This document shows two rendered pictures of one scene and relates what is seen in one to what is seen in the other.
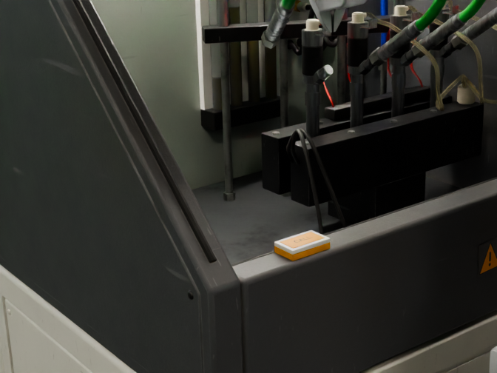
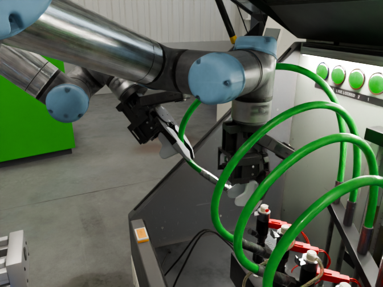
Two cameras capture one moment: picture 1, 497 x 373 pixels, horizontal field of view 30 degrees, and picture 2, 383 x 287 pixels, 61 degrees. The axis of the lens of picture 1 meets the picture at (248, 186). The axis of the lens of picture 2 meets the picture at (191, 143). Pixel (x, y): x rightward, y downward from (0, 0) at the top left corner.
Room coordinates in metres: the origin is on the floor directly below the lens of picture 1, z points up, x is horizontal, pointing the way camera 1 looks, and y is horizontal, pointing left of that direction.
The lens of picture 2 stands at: (1.22, -0.72, 1.52)
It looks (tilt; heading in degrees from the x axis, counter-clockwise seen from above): 21 degrees down; 107
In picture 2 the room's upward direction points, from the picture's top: straight up
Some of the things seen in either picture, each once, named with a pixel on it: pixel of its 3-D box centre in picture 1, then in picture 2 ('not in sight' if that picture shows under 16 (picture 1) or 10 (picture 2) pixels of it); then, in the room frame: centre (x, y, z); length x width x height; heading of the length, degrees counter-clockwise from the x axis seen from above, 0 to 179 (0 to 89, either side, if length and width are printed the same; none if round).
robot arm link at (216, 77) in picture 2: not in sight; (216, 75); (1.11, -0.21, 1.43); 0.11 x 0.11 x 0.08; 71
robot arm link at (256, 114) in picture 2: not in sight; (252, 110); (1.16, -0.12, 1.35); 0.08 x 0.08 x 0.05
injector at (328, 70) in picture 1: (318, 109); (256, 250); (1.19, -0.09, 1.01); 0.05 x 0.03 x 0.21; 36
